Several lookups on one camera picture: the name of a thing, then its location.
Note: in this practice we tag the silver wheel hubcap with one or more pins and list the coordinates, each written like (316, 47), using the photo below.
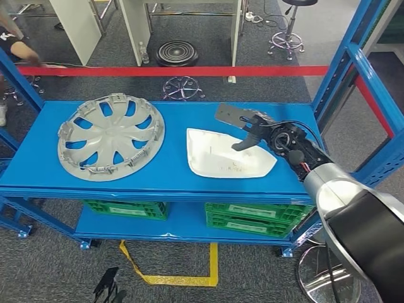
(110, 138)

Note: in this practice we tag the black stool chrome base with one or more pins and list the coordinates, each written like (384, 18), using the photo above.
(287, 39)

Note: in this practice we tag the person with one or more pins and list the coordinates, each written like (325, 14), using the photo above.
(19, 50)

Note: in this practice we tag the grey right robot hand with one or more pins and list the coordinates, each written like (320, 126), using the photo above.
(258, 125)

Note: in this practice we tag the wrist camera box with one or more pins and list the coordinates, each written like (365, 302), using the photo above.
(230, 115)
(106, 279)

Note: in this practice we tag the white desk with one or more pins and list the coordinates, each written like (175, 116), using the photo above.
(75, 29)
(135, 29)

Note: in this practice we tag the green plastic crate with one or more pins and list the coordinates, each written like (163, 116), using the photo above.
(268, 211)
(246, 229)
(126, 209)

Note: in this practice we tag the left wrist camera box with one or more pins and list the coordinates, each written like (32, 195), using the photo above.
(106, 279)

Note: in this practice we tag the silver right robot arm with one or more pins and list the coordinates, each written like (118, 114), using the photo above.
(325, 180)

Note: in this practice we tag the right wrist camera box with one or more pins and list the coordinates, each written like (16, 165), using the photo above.
(230, 115)

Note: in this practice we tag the white plastic body part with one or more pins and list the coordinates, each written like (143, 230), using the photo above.
(214, 154)

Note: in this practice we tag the red barrier belt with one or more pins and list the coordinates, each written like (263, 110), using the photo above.
(374, 104)
(158, 71)

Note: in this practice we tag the black round stool seat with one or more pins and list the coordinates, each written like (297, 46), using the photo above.
(177, 53)

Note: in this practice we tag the clear water bottle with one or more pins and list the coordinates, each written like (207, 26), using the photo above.
(144, 54)

